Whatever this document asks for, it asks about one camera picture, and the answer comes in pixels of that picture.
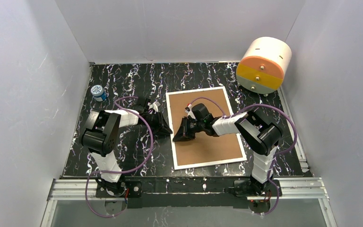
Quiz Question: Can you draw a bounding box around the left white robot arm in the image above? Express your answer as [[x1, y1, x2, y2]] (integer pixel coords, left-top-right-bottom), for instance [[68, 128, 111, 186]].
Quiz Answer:
[[79, 97, 173, 183]]

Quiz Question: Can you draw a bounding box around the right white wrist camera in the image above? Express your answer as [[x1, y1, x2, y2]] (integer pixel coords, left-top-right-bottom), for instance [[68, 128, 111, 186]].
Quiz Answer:
[[185, 104, 192, 114]]

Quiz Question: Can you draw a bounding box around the small blue lidded jar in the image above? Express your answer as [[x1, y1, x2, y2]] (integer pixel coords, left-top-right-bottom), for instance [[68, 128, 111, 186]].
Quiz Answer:
[[90, 85, 107, 102]]

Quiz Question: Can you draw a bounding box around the white picture frame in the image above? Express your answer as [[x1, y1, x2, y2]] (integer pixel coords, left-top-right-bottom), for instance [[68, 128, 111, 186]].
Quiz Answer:
[[165, 86, 248, 171]]

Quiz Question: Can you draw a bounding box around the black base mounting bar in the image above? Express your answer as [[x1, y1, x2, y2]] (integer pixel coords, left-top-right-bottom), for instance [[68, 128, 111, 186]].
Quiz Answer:
[[94, 176, 283, 212]]

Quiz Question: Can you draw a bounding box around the white cylindrical drawer unit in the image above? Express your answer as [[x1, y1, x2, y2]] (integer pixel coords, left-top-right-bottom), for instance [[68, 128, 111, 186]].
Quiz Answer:
[[236, 37, 292, 95]]

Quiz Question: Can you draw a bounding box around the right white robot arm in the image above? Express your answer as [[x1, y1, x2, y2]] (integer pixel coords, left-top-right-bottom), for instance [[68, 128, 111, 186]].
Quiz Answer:
[[173, 103, 283, 186]]

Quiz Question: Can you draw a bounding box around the aluminium rail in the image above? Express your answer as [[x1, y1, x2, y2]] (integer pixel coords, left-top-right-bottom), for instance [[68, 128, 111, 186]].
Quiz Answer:
[[40, 177, 337, 227]]

